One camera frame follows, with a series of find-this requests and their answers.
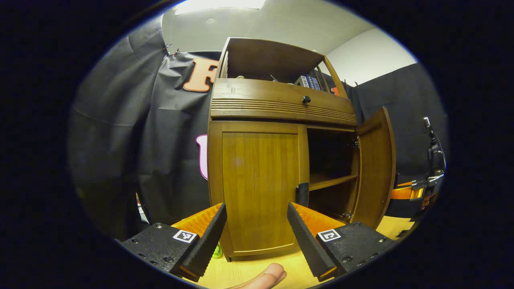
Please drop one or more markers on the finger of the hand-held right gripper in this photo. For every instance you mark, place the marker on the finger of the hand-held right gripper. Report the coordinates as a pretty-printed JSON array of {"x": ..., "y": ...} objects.
[
  {"x": 409, "y": 184},
  {"x": 405, "y": 193}
]

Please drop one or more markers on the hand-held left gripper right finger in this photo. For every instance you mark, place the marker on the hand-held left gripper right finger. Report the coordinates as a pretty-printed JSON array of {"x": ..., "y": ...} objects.
[{"x": 307, "y": 241}]

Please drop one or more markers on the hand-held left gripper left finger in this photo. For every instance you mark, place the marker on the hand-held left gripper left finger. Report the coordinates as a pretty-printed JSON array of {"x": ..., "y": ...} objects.
[{"x": 209, "y": 241}]

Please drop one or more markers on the wooden shoe cabinet door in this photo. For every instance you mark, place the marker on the wooden shoe cabinet door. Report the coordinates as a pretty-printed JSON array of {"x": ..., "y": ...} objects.
[
  {"x": 375, "y": 168},
  {"x": 261, "y": 180}
]

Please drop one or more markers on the wooden double-door shoe cabinet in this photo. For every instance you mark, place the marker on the wooden double-door shoe cabinet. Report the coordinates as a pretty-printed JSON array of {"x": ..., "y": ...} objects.
[{"x": 265, "y": 60}]

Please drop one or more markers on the green frog toy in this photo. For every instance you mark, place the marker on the green frog toy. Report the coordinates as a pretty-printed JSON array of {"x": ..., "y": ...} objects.
[{"x": 217, "y": 251}]

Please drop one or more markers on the black drawer knob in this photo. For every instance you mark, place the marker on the black drawer knob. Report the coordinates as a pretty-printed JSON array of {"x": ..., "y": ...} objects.
[{"x": 306, "y": 99}]

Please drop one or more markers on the black backdrop cloth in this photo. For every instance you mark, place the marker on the black backdrop cloth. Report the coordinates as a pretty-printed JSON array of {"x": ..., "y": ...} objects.
[{"x": 120, "y": 140}]

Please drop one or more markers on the grey-blue shelf book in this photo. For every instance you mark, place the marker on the grey-blue shelf book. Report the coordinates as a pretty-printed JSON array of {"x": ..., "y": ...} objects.
[{"x": 317, "y": 84}]

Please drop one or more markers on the dark blue shelf book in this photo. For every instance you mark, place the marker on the dark blue shelf book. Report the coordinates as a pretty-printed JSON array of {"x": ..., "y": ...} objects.
[{"x": 311, "y": 82}]

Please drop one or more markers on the white shelf book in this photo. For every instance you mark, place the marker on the white shelf book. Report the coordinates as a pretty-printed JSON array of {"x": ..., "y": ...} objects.
[{"x": 302, "y": 81}]

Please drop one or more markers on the wooden drawer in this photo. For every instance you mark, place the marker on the wooden drawer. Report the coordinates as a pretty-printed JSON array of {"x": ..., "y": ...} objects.
[{"x": 257, "y": 96}]

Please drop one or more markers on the ceiling light panel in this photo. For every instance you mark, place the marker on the ceiling light panel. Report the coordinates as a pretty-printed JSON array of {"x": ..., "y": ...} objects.
[{"x": 221, "y": 6}]

